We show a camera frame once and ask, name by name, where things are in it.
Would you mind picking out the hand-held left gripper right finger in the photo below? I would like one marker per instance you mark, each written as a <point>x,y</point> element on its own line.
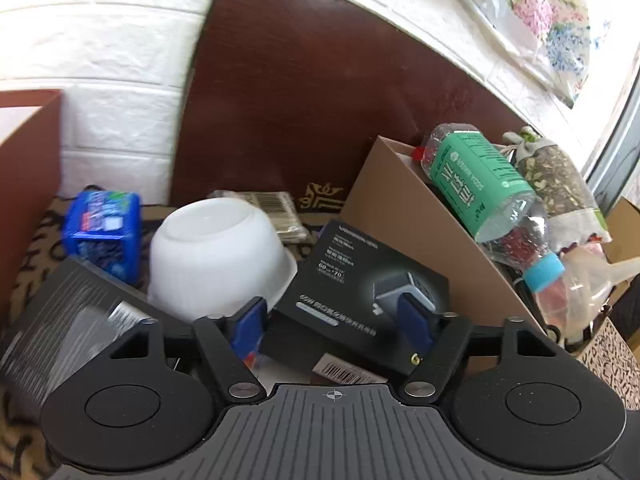
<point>411,321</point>

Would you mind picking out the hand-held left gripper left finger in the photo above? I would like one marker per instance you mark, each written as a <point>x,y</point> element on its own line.
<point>248,321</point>

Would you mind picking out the black charger box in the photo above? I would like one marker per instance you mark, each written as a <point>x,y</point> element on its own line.
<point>340,280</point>

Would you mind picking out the brown patterned desktop cloth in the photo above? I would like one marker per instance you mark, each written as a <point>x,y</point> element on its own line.
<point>37,250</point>

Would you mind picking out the white plastic bowl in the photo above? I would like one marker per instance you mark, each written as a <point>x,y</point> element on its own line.
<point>215,255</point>

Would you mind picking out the dark barcode label packet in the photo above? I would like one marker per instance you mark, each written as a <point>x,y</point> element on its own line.
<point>340,372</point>

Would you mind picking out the barcode plastic packet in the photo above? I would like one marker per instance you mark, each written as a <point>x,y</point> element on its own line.
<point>280,210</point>

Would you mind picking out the green label plastic bottle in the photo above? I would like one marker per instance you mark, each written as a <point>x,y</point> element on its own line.
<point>475,180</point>

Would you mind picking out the blue chewing gum jar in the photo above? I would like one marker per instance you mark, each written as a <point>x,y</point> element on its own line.
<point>100,230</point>

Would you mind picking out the clear plastic bag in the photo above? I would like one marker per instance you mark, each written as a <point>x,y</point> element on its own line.
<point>585,280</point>

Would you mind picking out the grey black flat box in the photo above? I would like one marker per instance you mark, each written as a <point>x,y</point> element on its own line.
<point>65,320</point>

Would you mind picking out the dried herb bag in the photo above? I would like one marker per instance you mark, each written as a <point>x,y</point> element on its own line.
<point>555,180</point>

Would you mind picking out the black white patterned box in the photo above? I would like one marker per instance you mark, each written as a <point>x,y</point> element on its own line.
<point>615,360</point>

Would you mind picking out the dark brown wooden board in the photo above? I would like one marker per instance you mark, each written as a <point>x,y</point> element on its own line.
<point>310,100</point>

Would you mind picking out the tan cardboard box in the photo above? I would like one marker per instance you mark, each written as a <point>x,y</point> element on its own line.
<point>625,230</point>

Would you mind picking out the reddish brown cardboard box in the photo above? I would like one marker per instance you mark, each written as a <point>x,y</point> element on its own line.
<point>30,170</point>

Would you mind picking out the floral cloth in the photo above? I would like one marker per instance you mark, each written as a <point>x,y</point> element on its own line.
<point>540,10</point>

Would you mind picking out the window frame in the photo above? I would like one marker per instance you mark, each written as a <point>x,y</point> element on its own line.
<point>620,150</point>

